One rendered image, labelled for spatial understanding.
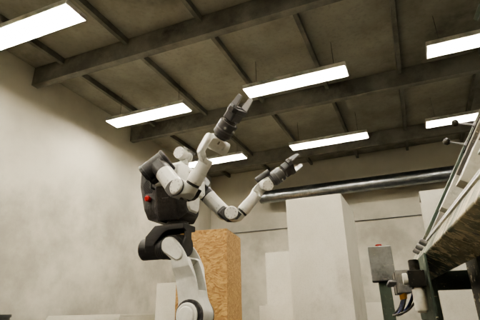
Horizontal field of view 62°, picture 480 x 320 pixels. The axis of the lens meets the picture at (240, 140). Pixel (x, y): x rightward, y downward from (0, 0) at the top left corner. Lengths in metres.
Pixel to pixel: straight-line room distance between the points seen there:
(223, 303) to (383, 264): 1.42
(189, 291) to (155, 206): 0.48
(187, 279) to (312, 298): 2.40
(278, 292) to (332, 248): 2.10
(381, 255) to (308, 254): 2.07
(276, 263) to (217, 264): 3.00
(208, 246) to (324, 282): 1.41
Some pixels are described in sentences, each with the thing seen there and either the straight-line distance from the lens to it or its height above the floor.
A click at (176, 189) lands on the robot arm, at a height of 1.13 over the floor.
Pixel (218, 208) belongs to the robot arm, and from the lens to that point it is 2.37.
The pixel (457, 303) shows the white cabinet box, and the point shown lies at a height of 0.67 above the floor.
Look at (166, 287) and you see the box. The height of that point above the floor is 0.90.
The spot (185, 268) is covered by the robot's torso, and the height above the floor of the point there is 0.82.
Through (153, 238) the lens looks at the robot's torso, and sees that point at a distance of 2.21.
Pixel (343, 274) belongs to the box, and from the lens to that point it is 4.27.
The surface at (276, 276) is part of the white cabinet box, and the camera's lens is 6.26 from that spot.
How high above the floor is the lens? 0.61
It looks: 23 degrees up
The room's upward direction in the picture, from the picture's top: 1 degrees counter-clockwise
